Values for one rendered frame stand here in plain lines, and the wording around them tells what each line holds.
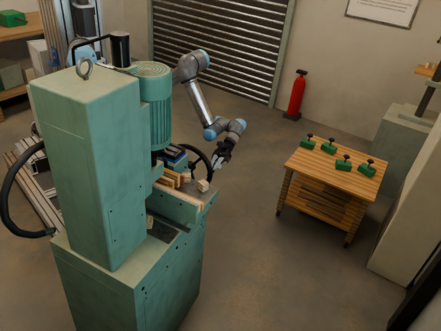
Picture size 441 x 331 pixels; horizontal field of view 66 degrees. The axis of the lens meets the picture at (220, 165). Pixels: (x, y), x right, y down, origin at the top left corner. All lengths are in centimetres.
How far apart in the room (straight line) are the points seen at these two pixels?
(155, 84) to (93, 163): 37
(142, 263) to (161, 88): 69
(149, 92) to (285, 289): 165
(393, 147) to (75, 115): 275
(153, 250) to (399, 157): 243
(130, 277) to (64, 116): 67
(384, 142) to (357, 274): 121
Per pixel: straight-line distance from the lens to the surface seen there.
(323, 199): 285
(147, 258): 145
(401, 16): 395
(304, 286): 248
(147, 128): 127
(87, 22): 197
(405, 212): 238
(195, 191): 158
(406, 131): 321
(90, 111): 97
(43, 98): 109
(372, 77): 411
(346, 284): 261
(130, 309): 151
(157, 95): 126
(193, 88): 188
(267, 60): 439
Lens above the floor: 193
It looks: 36 degrees down
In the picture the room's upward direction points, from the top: 7 degrees clockwise
